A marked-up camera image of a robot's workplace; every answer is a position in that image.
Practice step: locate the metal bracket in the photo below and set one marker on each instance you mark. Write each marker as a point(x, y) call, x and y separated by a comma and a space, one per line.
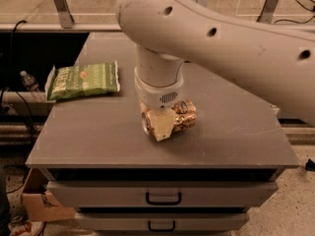
point(267, 12)
point(65, 18)

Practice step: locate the orange soda can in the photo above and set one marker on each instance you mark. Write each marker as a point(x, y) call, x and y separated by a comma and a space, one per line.
point(185, 117)

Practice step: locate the lower grey drawer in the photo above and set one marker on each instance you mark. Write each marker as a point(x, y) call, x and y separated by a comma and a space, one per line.
point(184, 221)

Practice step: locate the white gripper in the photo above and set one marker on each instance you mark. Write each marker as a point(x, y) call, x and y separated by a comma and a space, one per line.
point(157, 94)

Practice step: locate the cardboard box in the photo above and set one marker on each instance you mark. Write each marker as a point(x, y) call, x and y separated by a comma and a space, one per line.
point(40, 203)

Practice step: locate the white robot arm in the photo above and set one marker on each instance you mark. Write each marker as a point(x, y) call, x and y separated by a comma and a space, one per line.
point(274, 63)

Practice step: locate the right metal bracket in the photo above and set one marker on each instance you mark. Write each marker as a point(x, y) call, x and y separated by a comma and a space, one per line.
point(267, 12)

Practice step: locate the black object on floor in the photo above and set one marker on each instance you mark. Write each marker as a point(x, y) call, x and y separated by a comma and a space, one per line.
point(310, 165)

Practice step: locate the black upper drawer handle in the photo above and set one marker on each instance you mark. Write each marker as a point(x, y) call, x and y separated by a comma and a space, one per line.
point(153, 203)

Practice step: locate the grey drawer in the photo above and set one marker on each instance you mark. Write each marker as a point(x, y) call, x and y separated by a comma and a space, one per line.
point(132, 193)
point(184, 221)

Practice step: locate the clear plastic water bottle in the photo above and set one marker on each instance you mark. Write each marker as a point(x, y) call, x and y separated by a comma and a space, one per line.
point(32, 86)

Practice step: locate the black drawer handle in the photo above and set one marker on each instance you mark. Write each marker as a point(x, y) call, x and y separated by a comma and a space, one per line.
point(153, 203)
point(161, 226)

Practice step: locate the black lower drawer handle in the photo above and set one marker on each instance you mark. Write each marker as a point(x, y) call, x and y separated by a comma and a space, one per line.
point(161, 226)

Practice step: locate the green chip bag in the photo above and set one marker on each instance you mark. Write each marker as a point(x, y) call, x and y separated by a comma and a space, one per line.
point(82, 80)

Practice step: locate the upper grey drawer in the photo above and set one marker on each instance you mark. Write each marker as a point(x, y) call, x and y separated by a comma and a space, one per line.
point(132, 193)

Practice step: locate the left metal bracket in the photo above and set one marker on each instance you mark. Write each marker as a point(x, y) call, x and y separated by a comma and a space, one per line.
point(65, 18)

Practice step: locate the red white shoe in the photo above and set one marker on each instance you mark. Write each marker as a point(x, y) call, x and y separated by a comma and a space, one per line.
point(20, 227)

